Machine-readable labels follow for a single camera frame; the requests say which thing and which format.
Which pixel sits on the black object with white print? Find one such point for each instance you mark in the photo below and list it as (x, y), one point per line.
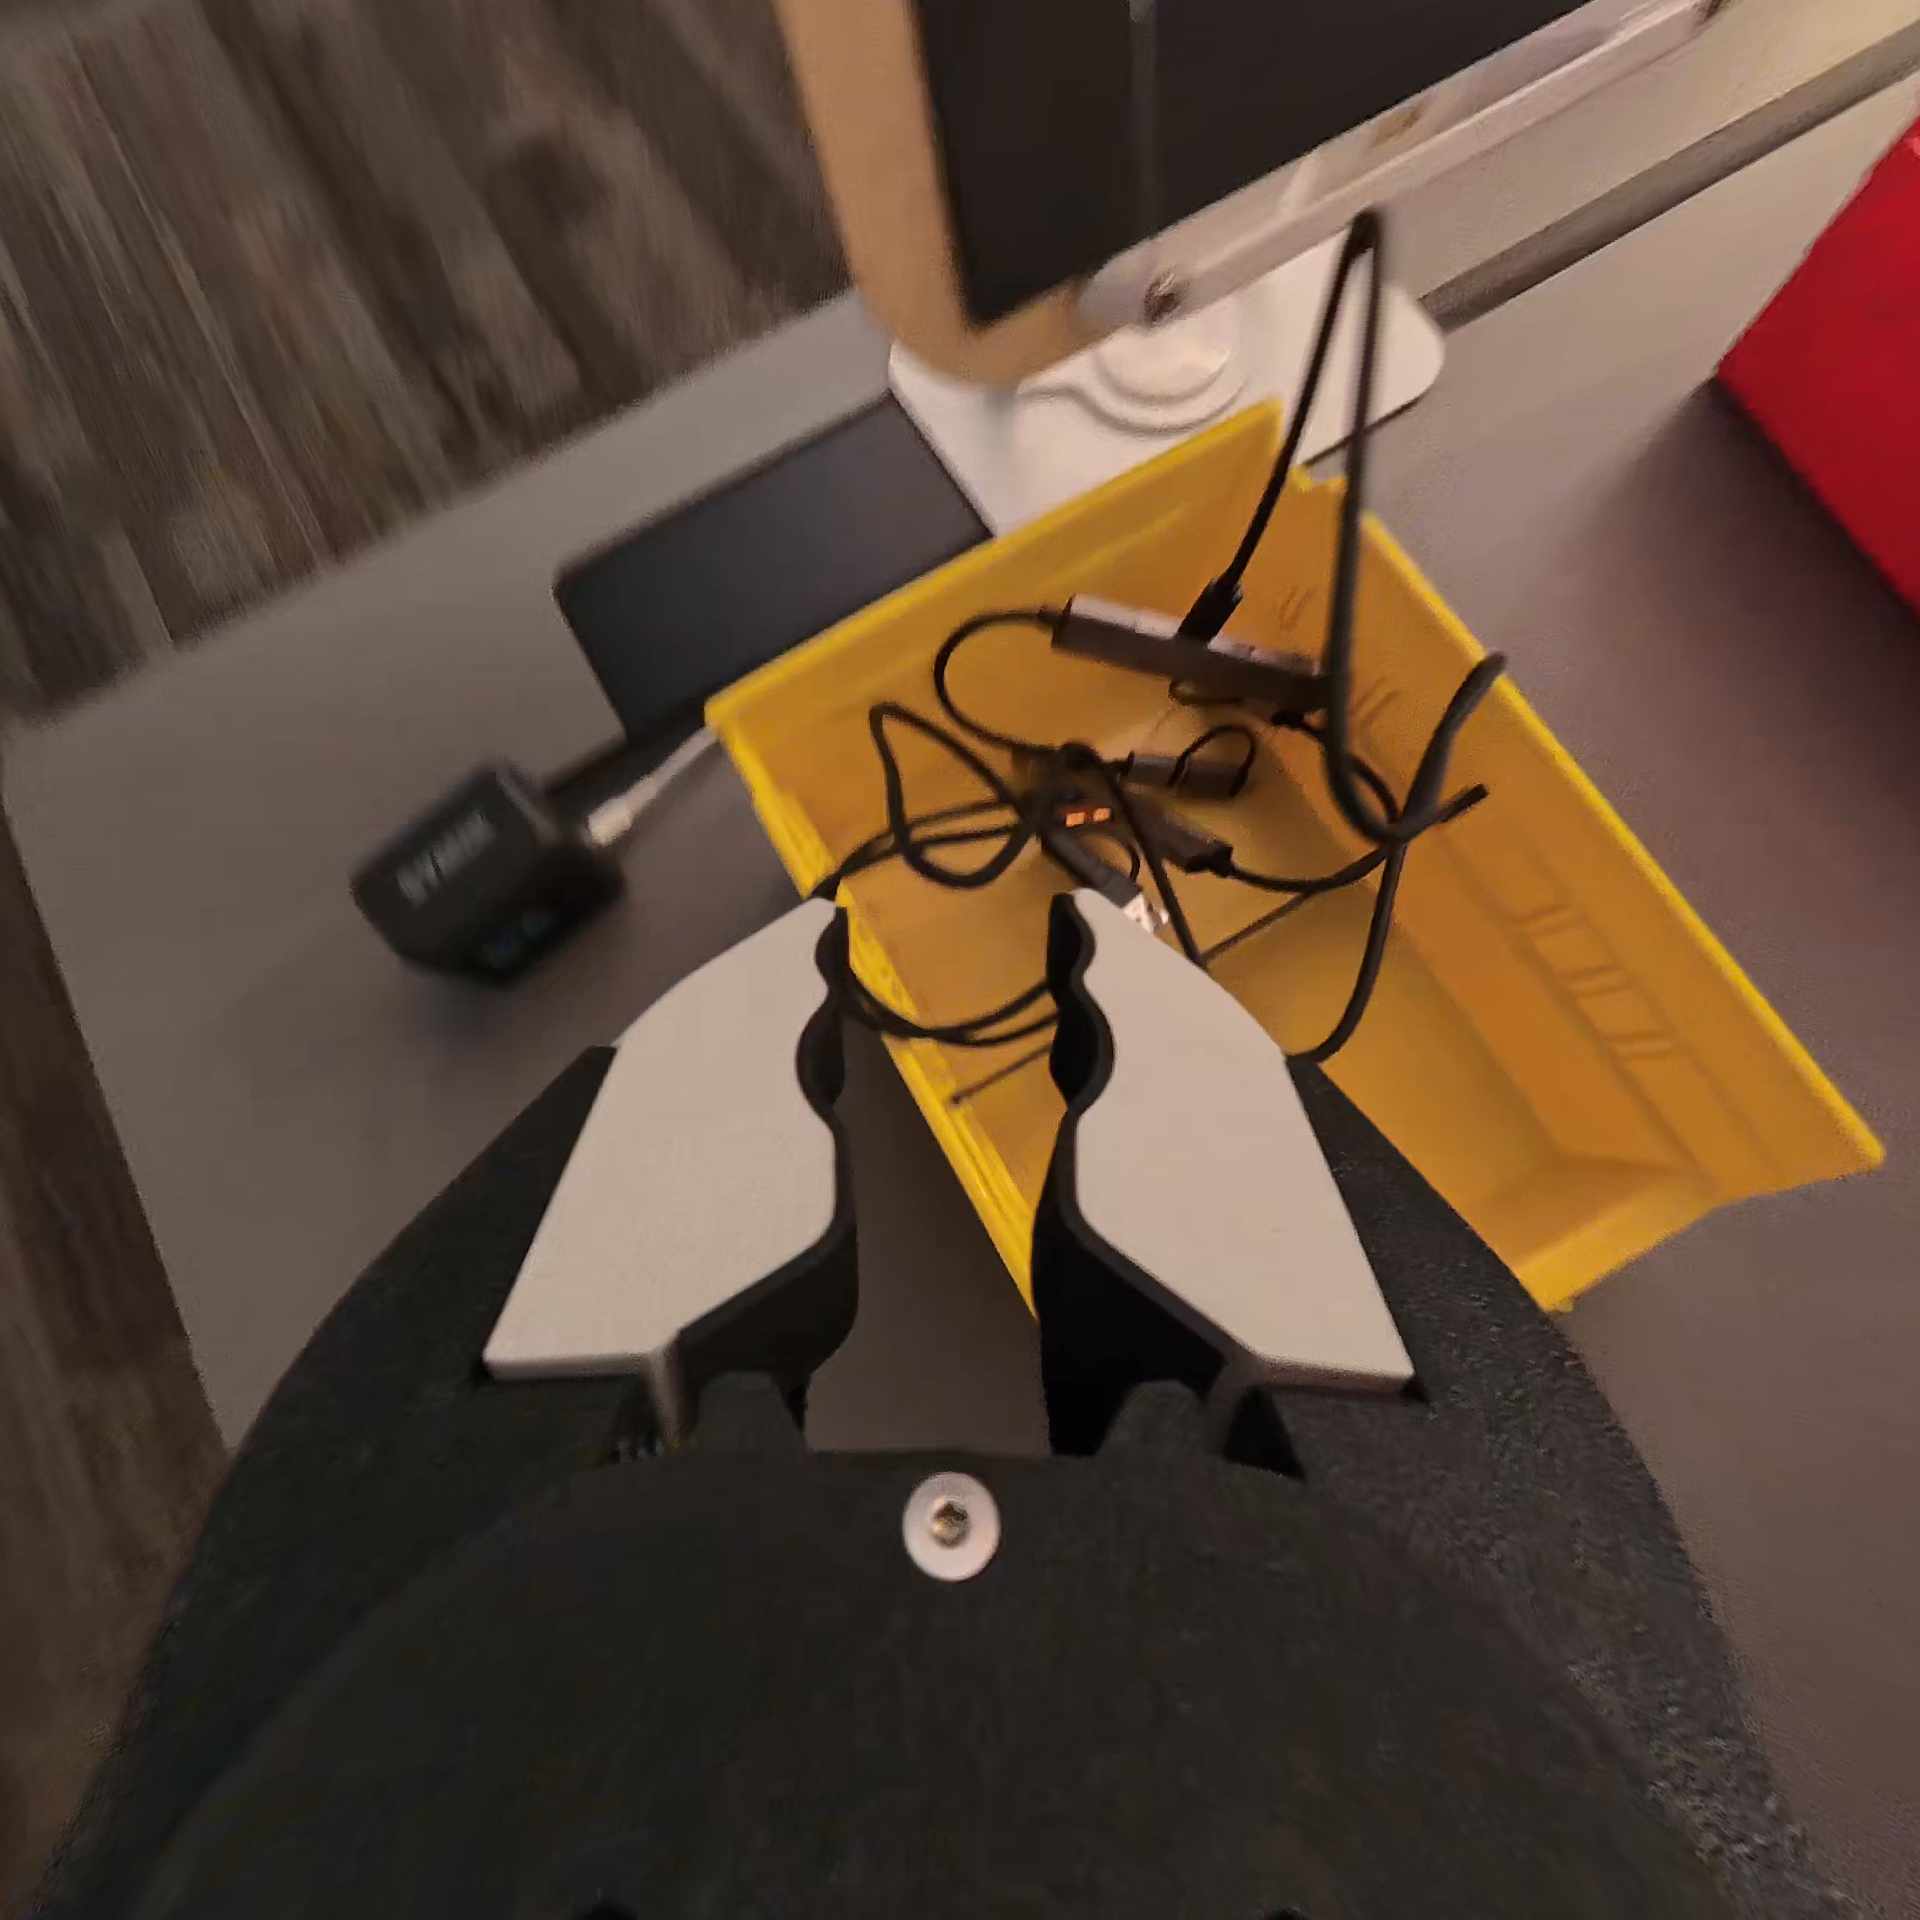
(481, 878)

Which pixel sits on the yellow plastic bin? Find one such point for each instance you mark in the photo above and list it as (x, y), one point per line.
(1577, 1049)

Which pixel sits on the white divider foot plate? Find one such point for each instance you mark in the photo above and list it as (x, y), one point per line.
(1202, 375)

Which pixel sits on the black flat rectangular pad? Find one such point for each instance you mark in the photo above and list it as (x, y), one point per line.
(751, 570)

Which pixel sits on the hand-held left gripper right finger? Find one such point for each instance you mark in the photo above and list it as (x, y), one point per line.
(1215, 1200)

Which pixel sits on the black panel on wooden board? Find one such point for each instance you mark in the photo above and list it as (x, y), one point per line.
(1037, 136)

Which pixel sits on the red plastic bin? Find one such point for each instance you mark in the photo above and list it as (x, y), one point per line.
(1846, 375)

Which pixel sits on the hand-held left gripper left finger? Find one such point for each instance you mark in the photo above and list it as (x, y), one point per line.
(675, 1184)

